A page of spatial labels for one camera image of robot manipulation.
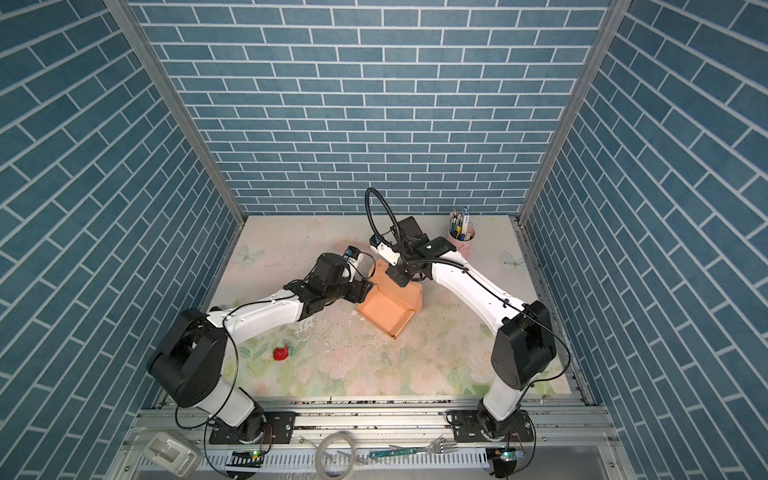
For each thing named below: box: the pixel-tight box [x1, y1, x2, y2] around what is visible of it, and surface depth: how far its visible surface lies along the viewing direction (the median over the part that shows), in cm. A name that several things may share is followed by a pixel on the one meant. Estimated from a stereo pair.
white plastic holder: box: [144, 431, 203, 479], surface depth 69 cm
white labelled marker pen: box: [462, 206, 469, 239], surface depth 101 cm
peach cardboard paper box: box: [357, 259, 423, 340], surface depth 95 cm
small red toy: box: [273, 345, 289, 361], surface depth 86 cm
